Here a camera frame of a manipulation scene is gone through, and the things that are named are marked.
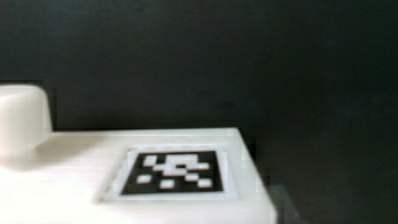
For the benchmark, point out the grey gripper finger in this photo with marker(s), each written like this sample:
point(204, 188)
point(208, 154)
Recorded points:
point(288, 216)

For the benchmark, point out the white front drawer box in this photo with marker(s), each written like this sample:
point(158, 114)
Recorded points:
point(121, 177)

